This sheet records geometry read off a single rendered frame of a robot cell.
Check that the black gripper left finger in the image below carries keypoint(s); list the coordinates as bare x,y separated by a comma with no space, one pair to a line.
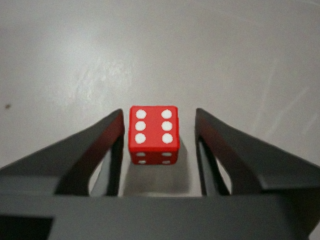
66,166

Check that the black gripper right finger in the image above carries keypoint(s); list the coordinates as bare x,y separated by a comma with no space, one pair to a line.
255,167

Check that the red die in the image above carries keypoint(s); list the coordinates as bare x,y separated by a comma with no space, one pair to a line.
153,136

